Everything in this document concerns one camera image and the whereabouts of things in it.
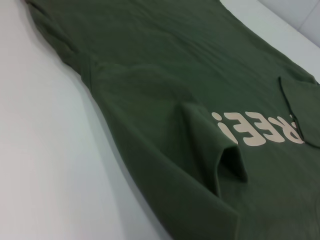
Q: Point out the dark green FREE t-shirt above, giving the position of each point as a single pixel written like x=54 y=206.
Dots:
x=175 y=100

